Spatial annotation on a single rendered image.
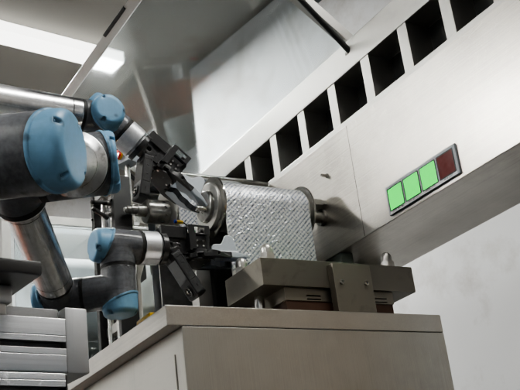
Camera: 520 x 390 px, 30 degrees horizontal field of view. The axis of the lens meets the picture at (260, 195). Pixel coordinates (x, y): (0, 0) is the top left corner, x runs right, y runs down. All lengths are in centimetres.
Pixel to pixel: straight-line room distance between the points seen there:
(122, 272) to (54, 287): 15
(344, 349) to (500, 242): 161
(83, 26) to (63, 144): 357
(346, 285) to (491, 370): 149
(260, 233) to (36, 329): 107
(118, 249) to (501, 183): 84
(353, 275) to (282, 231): 28
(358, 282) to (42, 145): 99
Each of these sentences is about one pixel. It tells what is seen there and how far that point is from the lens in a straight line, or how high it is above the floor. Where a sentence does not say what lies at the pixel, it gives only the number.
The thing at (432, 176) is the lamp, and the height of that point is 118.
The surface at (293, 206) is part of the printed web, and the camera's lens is 237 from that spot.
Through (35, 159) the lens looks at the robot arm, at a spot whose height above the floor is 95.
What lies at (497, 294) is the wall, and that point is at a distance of 351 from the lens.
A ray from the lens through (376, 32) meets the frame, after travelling 241.
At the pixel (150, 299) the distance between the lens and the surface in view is 329.
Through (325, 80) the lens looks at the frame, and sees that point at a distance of 257.
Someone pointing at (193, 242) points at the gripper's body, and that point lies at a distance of 216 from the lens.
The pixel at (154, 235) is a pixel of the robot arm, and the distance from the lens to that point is 212.
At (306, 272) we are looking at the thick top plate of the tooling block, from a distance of 207.
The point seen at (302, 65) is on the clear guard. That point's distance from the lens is 267.
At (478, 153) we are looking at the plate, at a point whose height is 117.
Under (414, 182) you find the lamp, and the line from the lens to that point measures 220.
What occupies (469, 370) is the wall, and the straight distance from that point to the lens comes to 358.
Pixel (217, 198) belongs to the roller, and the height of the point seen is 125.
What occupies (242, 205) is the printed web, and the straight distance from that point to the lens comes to 230.
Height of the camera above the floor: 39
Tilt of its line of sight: 22 degrees up
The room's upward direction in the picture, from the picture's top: 7 degrees counter-clockwise
